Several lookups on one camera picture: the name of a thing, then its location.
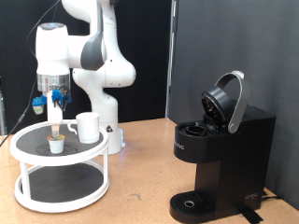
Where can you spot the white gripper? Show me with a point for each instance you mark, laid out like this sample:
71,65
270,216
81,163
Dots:
55,115

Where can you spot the orange-rimmed coffee pod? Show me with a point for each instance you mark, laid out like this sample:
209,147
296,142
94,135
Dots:
56,146

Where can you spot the white mug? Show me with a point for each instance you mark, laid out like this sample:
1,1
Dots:
88,127

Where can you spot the black Keurig coffee machine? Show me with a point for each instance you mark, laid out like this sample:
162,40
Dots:
230,161

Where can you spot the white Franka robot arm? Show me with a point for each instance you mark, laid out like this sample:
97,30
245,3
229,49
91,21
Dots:
106,71

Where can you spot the white two-tier turntable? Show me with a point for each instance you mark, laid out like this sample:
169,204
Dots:
62,183

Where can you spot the vertical metal corner strip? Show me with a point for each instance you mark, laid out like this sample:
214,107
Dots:
170,74

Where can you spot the black tape strip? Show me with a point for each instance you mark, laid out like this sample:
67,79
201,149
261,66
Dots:
252,217

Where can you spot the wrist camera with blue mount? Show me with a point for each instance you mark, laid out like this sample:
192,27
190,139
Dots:
39,104

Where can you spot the grey metal frame post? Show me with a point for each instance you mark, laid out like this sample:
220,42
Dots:
2,115

